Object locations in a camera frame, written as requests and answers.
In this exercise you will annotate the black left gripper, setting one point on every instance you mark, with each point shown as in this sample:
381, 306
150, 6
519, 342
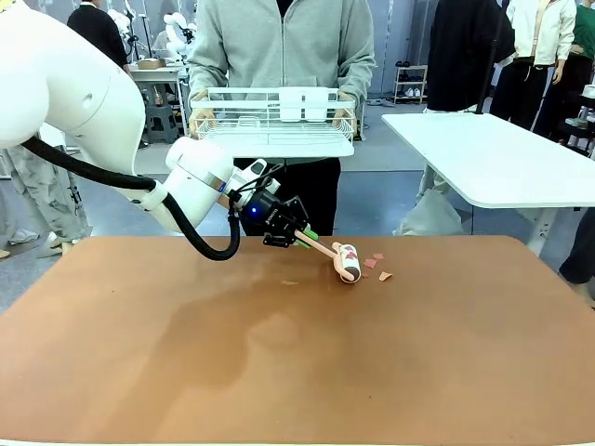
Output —
274, 216

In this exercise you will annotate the pink lint roller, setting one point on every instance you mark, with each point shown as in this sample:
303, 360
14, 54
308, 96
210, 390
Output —
348, 265

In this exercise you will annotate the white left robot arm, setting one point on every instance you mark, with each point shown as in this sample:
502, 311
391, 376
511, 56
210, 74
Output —
70, 93

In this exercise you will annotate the person's right forearm grey sleeve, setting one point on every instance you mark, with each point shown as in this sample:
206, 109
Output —
207, 76

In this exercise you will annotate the person's left forearm grey sleeve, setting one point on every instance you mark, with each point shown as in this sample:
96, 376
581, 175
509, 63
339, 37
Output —
358, 76

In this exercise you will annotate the person's left hand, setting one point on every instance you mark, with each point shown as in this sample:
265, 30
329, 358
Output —
347, 98

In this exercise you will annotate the person's right hand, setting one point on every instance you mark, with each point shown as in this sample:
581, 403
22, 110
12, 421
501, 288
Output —
199, 96

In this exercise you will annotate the white plastic bag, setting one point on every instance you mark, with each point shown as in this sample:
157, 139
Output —
430, 216

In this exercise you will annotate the grey step stool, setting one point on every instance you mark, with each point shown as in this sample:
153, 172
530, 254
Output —
162, 125

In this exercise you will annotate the white shoe rack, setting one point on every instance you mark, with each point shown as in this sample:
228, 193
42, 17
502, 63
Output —
410, 83

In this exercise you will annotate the person in grey hoodie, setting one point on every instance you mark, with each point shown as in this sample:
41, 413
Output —
283, 42

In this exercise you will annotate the white side table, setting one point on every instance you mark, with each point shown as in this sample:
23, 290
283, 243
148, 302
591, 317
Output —
502, 158

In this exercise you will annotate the white background work table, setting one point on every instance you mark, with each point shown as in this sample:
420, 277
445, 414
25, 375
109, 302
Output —
158, 74

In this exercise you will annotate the cardboard box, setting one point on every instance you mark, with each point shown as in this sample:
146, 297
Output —
151, 63

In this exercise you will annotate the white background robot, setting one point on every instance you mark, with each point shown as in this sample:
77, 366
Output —
177, 35

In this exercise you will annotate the black hanging coat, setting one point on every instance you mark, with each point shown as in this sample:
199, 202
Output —
460, 51

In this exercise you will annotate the black stand pole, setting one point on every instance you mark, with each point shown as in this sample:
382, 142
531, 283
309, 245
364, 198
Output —
490, 69

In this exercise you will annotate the bystander in dark trousers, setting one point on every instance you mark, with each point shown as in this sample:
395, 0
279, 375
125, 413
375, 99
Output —
581, 251

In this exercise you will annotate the bystander in black clothes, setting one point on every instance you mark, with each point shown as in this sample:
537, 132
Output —
97, 32

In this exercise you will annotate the bystander in white jacket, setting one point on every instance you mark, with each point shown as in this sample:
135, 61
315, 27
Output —
534, 46

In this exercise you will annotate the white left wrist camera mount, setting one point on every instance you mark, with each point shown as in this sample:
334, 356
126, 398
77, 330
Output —
255, 169

